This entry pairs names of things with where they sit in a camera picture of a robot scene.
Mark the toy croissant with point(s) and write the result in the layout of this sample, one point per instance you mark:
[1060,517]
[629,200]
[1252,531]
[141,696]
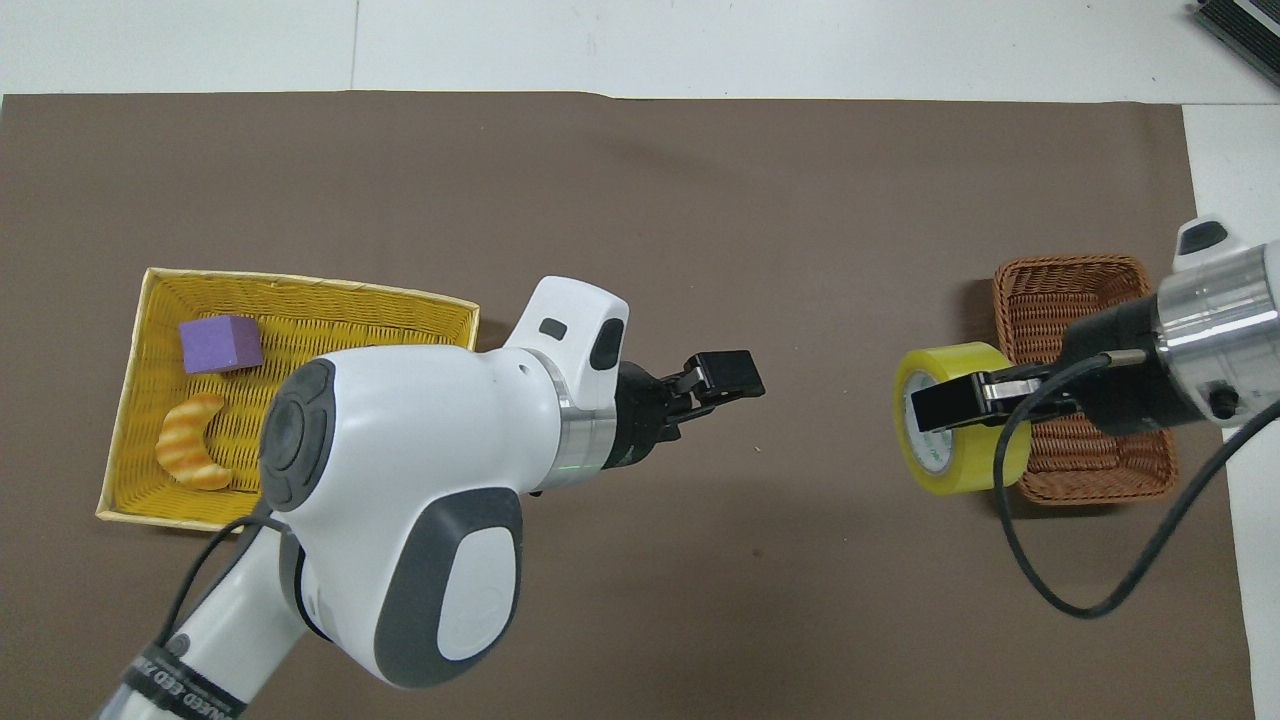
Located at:
[185,450]

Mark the yellow wicker basket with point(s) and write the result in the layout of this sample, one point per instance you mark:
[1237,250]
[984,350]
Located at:
[310,312]

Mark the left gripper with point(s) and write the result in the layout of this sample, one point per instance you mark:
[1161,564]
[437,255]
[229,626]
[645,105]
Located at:
[636,420]

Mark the brown wicker basket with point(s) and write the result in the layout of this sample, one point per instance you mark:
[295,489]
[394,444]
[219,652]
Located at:
[1062,292]

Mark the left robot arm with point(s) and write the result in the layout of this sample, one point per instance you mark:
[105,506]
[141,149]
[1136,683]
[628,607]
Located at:
[420,440]

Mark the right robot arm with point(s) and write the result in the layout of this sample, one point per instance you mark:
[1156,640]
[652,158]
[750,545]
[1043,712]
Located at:
[1215,310]

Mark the purple foam block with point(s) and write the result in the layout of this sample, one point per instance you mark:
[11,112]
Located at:
[220,345]

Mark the yellow tape roll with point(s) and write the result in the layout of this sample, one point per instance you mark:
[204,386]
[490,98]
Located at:
[958,468]

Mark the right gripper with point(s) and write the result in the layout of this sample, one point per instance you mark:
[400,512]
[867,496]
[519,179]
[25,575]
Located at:
[1125,375]

